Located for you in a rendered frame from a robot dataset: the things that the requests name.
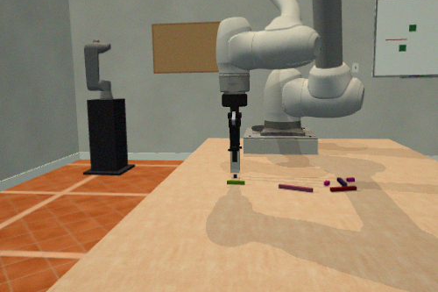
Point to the pink rod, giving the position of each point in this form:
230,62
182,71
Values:
298,188

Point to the purple rod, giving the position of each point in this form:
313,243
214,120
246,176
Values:
342,182

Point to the red rod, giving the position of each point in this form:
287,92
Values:
346,188

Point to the lime green rod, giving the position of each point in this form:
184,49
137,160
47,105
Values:
235,182

